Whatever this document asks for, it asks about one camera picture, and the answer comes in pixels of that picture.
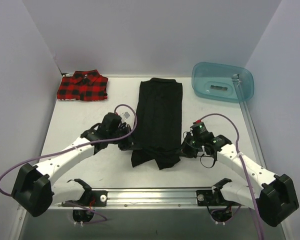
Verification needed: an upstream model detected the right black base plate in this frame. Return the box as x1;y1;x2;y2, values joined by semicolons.
196;189;239;208

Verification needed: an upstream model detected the red black plaid folded shirt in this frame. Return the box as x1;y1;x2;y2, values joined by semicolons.
56;69;108;102

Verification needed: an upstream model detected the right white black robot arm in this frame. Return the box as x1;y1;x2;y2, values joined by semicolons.
181;120;300;227

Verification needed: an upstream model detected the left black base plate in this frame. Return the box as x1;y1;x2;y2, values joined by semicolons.
69;190;108;208

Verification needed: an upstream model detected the teal plastic bin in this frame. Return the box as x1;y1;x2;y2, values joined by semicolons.
191;62;255;103

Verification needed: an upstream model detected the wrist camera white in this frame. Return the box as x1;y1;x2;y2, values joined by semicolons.
119;111;131;123
193;119;202;125

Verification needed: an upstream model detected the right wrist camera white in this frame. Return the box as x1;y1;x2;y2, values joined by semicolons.
193;119;202;125

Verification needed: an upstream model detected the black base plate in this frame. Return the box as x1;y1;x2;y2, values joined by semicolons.
69;190;108;208
196;189;239;208

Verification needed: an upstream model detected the black long sleeve shirt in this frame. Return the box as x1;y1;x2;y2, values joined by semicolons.
131;78;183;170

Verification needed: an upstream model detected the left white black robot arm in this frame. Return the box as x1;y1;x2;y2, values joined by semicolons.
11;112;133;217

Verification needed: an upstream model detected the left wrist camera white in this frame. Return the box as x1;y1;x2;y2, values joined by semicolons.
119;111;131;123

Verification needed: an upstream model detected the aluminium front rail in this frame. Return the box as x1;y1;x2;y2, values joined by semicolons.
17;187;287;210

